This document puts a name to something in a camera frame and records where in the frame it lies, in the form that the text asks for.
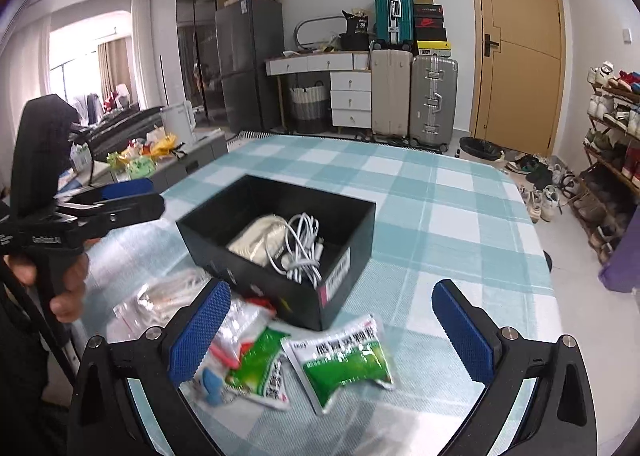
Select purple bag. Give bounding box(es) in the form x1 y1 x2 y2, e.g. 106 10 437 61
598 216 640 293

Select white dresser with drawers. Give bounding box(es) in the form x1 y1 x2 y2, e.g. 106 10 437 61
265 50 373 129

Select yellow plastic bag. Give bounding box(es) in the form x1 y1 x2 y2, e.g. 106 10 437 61
149 133 187 159

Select black sofa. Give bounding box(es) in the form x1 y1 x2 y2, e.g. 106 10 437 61
70 105 166 162

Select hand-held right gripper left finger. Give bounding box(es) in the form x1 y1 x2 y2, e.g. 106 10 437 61
67 279 233 456

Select woven laundry basket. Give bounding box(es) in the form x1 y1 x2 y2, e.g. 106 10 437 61
287 80 331 133

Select rows of racked sneakers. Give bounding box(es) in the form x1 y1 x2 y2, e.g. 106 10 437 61
582 61 640 262

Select clear bag with blue piece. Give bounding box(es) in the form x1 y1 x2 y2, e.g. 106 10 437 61
192 363 236 407

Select cluster of loose shoes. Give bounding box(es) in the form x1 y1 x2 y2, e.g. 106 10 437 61
505 151 581 224

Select white electric kettle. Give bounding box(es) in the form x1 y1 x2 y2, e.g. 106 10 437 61
161 104 197 147

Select beige hard suitcase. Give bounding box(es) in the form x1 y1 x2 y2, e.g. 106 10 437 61
370 49 413 139

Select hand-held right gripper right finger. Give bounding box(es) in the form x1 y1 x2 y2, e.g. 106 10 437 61
431 279 598 456

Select green gift bag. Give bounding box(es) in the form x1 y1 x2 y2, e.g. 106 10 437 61
107 151 153 182

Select white packet with red edges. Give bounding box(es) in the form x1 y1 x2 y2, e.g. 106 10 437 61
207 296 278 372

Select wooden shoe rack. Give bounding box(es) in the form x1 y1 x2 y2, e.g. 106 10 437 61
582 76 640 267

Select teal hard suitcase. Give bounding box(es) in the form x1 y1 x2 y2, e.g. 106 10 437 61
374 0 415 50

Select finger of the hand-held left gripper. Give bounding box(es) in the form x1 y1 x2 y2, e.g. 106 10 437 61
56 193 166 241
54 177 154 209

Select oval vanity mirror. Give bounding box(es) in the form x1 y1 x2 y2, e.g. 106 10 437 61
294 15 351 50

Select clear bag of white rope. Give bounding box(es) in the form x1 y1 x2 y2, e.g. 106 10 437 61
112 267 213 329

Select green and white packet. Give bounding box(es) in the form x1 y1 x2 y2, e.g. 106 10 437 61
225 326 292 411
281 313 397 416

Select grey refrigerator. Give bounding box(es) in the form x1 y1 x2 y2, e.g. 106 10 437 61
215 0 286 134

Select teal checked tablecloth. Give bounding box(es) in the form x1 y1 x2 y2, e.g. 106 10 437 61
70 133 556 456

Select wooden door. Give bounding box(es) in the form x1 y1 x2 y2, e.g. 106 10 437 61
465 0 566 157

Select person's left hand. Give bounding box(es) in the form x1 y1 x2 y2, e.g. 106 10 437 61
4 251 91 323

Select brown curtain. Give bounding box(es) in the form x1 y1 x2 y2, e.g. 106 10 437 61
97 39 132 97

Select silver hard suitcase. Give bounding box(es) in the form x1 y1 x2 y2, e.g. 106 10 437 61
409 55 458 153

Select black shopping bag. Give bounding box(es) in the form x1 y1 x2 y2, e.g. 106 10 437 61
340 10 373 51

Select black cable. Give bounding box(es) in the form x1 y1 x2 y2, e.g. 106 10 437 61
0 263 78 384

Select white coiled cable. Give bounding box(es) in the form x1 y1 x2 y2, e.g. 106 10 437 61
270 213 326 284

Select grey side cabinet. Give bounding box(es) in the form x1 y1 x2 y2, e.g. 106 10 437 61
90 129 230 197

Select dark glossy wardrobe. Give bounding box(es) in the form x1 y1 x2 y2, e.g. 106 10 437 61
150 0 248 127

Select trash bin with black liner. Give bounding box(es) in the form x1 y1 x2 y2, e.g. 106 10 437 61
459 136 506 162

